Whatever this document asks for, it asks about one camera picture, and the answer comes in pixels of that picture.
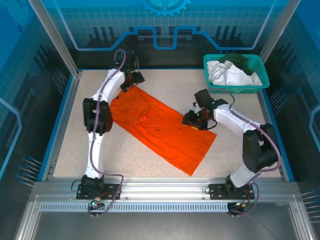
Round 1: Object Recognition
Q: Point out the slotted grey cable duct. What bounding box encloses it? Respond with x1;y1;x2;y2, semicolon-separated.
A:
39;202;237;213

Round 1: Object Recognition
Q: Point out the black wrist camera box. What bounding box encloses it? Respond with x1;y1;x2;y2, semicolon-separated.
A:
131;71;146;85
181;111;199;127

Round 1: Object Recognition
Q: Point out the orange t-shirt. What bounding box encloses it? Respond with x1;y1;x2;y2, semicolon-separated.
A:
109;84;218;177

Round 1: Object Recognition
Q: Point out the white t-shirt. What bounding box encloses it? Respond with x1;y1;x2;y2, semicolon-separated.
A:
206;60;264;87

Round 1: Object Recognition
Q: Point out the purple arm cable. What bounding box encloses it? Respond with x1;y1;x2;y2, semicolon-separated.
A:
86;48;125;218
208;87;281;218

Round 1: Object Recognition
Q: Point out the aluminium front rail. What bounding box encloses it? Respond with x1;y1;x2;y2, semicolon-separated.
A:
32;176;301;201

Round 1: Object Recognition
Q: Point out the teal plastic basket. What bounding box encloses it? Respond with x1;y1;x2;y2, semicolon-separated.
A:
203;53;271;95

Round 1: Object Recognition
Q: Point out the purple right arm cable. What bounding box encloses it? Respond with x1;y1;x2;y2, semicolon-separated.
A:
208;87;281;218

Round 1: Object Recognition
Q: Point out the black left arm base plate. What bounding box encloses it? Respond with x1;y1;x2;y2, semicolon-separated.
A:
76;183;122;200

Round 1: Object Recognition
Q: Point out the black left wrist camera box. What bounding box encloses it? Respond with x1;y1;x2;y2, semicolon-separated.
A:
131;71;146;85

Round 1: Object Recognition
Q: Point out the dark green t-shirt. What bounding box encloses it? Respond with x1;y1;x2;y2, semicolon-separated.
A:
219;53;255;75

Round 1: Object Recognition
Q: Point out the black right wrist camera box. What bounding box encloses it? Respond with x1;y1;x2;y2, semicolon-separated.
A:
181;111;199;127

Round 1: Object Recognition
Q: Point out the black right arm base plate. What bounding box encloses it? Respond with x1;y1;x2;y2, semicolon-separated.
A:
208;183;255;200

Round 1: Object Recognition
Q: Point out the aluminium frame post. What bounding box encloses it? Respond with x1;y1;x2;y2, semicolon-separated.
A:
28;0;81;77
259;0;302;75

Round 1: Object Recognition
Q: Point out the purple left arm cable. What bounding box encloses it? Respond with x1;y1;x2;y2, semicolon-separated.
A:
86;48;125;218

